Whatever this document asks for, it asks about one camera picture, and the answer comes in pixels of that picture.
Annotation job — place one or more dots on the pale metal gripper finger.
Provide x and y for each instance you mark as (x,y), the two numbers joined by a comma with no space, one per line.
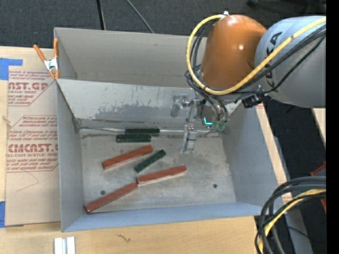
(177,107)
(188,141)

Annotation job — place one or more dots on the dark green flat block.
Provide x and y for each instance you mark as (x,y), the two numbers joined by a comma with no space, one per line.
(142,131)
(133,138)
(150,161)

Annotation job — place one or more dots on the red-brown flat block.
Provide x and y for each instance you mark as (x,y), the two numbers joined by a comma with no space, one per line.
(111,197)
(161,175)
(127,157)

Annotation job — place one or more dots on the grey metal bin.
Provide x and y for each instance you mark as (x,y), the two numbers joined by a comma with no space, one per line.
(169,194)

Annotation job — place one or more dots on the brown cardboard board, red print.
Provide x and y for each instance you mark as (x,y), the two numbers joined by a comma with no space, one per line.
(31,189)

